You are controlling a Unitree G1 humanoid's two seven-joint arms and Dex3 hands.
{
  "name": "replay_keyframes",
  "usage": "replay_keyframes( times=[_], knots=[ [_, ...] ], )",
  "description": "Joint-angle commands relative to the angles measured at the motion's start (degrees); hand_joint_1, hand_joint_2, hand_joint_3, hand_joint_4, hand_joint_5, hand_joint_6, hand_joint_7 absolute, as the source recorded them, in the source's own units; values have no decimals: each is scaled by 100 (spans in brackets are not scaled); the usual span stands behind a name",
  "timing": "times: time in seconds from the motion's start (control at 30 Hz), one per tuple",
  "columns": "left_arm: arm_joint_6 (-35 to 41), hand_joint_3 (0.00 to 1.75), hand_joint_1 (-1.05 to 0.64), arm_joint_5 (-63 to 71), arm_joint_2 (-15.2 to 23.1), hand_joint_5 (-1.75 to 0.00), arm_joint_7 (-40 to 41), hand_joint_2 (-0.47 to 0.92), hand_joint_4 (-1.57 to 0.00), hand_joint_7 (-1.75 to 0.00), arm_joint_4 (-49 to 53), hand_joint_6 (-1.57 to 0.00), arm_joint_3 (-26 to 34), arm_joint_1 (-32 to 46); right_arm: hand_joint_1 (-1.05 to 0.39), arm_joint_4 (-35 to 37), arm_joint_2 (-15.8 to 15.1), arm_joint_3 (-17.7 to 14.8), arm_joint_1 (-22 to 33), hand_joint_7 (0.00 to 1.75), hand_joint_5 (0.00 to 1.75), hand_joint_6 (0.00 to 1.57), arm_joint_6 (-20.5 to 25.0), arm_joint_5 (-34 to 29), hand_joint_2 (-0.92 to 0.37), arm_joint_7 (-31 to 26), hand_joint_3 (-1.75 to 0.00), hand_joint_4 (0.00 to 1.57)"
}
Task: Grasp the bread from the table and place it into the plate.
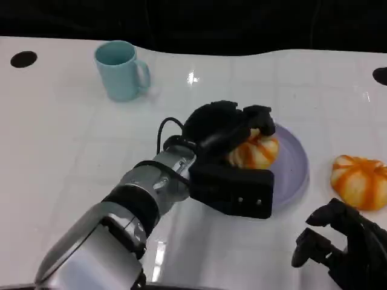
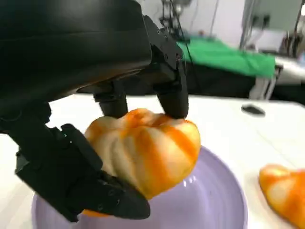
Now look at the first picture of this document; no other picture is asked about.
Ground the orange and white bread roll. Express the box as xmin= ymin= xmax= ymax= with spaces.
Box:
xmin=330 ymin=154 xmax=387 ymax=211
xmin=226 ymin=128 xmax=281 ymax=170

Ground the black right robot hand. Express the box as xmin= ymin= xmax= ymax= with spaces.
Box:
xmin=291 ymin=198 xmax=387 ymax=290

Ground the lilac plate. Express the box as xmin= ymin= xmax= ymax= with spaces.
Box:
xmin=211 ymin=122 xmax=311 ymax=212

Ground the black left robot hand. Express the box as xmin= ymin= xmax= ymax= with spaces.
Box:
xmin=181 ymin=99 xmax=276 ymax=167

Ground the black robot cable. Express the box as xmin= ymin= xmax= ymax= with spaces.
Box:
xmin=156 ymin=117 xmax=194 ymax=152

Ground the black round table grommet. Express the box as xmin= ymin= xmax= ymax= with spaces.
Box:
xmin=10 ymin=50 xmax=38 ymax=69
xmin=372 ymin=66 xmax=387 ymax=84

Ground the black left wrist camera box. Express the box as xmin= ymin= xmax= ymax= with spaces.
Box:
xmin=189 ymin=164 xmax=275 ymax=220

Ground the pale green mug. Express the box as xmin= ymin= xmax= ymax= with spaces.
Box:
xmin=94 ymin=40 xmax=151 ymax=103

